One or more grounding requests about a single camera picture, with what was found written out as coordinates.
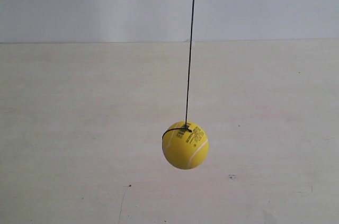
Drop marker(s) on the yellow tennis ball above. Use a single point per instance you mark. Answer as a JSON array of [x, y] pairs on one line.
[[185, 145]]

